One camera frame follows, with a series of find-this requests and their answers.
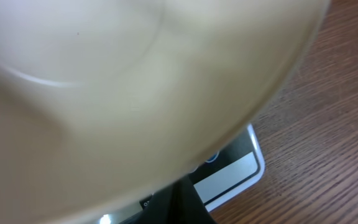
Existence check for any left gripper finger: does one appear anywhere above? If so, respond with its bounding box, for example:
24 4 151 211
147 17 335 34
125 176 216 224

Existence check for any white digital kitchen scale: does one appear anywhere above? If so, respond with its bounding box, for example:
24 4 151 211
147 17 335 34
95 125 265 224

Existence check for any white bowl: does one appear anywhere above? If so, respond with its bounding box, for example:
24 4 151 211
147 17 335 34
0 0 329 223

